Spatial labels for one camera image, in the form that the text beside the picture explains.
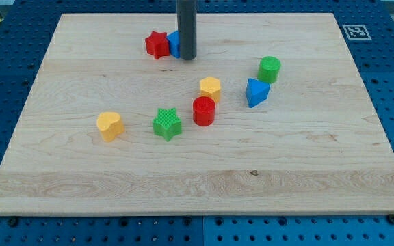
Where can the green star block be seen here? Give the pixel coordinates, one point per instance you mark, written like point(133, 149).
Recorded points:
point(167, 123)

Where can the red star block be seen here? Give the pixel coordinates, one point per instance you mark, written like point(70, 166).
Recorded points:
point(157, 44)

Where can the blue cube block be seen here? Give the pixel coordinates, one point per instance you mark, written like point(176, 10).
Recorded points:
point(174, 44)

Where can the red cylinder block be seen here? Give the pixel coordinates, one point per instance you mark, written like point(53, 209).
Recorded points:
point(204, 111)

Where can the yellow hexagon block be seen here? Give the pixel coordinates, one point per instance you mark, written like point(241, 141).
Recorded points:
point(211, 87)

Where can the blue triangle block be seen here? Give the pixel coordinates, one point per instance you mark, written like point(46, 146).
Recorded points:
point(256, 92)

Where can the wooden board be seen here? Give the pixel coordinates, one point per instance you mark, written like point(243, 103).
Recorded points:
point(314, 147)

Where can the yellow heart block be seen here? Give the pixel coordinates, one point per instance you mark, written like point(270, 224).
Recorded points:
point(110, 125)

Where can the green cylinder block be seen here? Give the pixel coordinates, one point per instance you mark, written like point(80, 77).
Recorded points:
point(268, 69)

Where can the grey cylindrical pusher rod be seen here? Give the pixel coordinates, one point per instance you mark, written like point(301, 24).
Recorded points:
point(186, 11)

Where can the white fiducial marker tag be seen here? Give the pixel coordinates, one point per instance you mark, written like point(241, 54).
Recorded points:
point(356, 32)

